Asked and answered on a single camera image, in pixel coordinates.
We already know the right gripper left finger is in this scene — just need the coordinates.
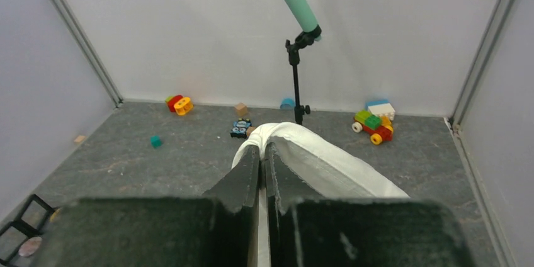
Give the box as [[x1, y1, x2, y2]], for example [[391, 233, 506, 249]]
[[203, 145, 261, 266]]

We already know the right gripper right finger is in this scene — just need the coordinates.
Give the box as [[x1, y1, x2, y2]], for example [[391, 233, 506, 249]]
[[264, 143, 323, 266]]

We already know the white button shirt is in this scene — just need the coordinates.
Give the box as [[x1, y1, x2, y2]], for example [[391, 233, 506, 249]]
[[231, 122, 411, 267]]

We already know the yellow round brooch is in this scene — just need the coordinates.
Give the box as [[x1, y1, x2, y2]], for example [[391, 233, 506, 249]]
[[49, 208, 60, 222]]

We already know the small black toy car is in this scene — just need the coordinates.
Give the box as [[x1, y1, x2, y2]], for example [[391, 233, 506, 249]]
[[230, 118, 251, 139]]

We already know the brown wooden cube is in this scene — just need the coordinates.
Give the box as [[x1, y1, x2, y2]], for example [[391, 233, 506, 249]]
[[234, 103, 249, 118]]

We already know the blue cylinder block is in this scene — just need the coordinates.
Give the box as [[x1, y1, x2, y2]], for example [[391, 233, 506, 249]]
[[280, 98, 296, 110]]

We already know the teal small cube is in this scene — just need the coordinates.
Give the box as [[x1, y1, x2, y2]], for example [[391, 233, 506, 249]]
[[151, 135, 163, 148]]

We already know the colourful brick toy car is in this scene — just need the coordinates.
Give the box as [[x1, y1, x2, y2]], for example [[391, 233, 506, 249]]
[[351, 110, 394, 145]]

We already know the blue white brick block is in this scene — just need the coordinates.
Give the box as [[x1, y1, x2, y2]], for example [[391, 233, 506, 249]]
[[365, 99, 396, 121]]

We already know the black tripod stand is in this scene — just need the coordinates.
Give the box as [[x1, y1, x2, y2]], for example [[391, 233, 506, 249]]
[[285, 25, 322, 125]]

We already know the red yellow ring toy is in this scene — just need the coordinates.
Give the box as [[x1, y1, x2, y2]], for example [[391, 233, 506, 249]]
[[165, 94, 194, 116]]

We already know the small wooden block on rail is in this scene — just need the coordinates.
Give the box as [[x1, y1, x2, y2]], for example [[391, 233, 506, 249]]
[[74, 135, 86, 144]]

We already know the black display frame lower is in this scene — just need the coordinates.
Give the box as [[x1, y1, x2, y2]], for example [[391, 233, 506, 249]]
[[1, 221, 33, 266]]

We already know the black display frame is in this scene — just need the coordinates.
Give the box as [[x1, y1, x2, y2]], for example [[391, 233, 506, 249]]
[[1, 221, 33, 266], [13, 194, 57, 237]]

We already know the black display frame upper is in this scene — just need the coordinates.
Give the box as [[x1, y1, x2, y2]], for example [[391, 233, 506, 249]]
[[13, 194, 57, 237]]

